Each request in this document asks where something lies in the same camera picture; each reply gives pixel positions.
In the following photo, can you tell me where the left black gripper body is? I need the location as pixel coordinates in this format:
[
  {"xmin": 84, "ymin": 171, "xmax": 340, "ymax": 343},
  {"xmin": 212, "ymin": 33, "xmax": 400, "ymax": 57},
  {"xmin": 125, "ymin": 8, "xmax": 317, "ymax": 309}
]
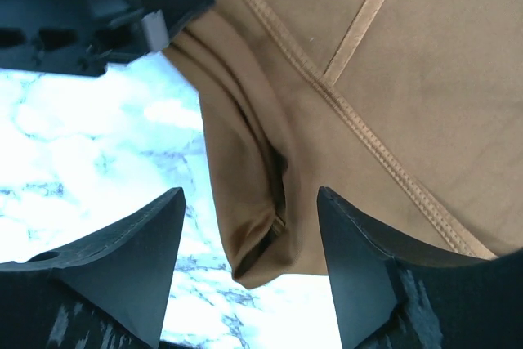
[{"xmin": 1, "ymin": 0, "xmax": 215, "ymax": 77}]

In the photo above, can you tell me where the brown cloth napkin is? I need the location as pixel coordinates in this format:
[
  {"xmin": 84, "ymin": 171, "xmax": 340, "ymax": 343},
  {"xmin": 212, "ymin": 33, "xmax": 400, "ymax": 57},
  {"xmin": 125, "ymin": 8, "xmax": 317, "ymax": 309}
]
[{"xmin": 165, "ymin": 0, "xmax": 522, "ymax": 289}]

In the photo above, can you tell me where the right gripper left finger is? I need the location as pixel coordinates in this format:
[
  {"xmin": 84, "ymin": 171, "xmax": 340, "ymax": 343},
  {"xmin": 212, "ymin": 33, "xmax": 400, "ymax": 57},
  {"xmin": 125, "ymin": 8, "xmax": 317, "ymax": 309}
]
[{"xmin": 1, "ymin": 188, "xmax": 186, "ymax": 349}]

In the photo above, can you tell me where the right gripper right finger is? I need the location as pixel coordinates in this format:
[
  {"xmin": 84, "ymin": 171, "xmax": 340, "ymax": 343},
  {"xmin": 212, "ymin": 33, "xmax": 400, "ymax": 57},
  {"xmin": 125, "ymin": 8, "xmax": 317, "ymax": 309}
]
[{"xmin": 317, "ymin": 187, "xmax": 522, "ymax": 349}]

